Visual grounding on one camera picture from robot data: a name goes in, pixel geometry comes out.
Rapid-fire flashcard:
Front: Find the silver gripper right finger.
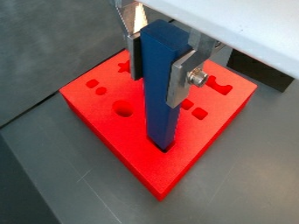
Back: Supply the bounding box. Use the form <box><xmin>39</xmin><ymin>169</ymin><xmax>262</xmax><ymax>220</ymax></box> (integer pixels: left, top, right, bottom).
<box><xmin>166</xmin><ymin>29</ymin><xmax>219</xmax><ymax>109</ymax></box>

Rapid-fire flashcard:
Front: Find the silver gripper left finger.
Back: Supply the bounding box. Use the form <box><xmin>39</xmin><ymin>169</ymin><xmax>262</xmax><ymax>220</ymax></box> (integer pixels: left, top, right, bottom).
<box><xmin>112</xmin><ymin>0</ymin><xmax>148</xmax><ymax>81</ymax></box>

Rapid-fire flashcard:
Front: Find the blue rectangular block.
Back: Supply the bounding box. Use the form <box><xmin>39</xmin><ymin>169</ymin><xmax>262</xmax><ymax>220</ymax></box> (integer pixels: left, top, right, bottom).
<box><xmin>140</xmin><ymin>19</ymin><xmax>191</xmax><ymax>151</ymax></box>

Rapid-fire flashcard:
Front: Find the black curved fixture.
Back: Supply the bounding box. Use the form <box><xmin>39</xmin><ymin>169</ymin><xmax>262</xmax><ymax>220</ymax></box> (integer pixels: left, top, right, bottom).
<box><xmin>227</xmin><ymin>50</ymin><xmax>295</xmax><ymax>92</ymax></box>

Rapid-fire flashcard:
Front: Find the red foam shape board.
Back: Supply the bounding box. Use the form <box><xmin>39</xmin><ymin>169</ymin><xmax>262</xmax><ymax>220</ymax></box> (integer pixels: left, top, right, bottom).
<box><xmin>60</xmin><ymin>51</ymin><xmax>258</xmax><ymax>200</ymax></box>

